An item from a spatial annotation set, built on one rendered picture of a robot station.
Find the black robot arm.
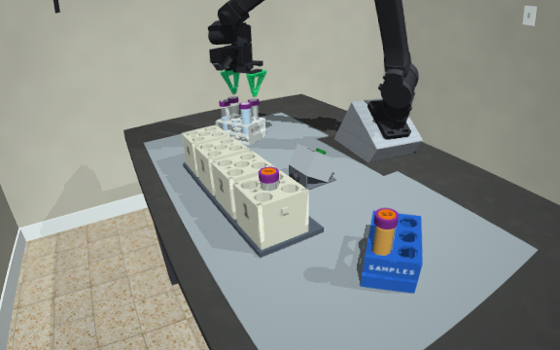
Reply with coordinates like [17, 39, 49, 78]
[208, 0, 419, 140]

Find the white tube rack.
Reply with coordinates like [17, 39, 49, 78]
[216, 115, 266, 146]

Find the blue sample rack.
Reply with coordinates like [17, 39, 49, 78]
[361, 211, 422, 294]

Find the white bucket adapter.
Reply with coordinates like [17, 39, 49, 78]
[182, 125, 229, 177]
[232, 169, 308, 250]
[194, 136, 250, 196]
[211, 151, 275, 220]

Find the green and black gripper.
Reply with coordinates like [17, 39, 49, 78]
[221, 43, 266, 97]

